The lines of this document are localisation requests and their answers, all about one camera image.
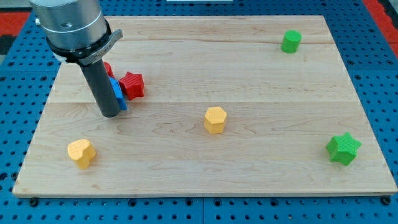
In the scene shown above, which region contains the red star block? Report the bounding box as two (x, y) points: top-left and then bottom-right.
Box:
(118, 72), (145, 100)

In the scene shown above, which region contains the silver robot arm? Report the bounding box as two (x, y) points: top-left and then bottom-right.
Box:
(30, 0), (123, 65)

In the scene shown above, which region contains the blue cube block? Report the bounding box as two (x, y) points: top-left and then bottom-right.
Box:
(109, 77), (127, 111)

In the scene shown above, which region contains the red circle block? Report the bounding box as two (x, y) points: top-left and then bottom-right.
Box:
(104, 62), (114, 78)

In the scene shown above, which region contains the green star block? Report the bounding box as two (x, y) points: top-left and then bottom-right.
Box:
(325, 132), (362, 166)

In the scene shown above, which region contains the yellow hexagon block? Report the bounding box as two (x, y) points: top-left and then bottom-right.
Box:
(204, 106), (228, 134)

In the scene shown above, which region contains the wooden board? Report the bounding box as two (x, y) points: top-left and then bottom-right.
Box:
(13, 16), (397, 198)

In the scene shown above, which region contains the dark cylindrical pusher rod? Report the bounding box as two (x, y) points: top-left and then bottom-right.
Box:
(80, 60), (121, 118)

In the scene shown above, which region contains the green cylinder block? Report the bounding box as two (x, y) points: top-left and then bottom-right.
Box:
(281, 30), (302, 54)

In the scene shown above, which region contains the yellow heart block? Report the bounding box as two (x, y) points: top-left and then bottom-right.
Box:
(67, 139), (96, 169)

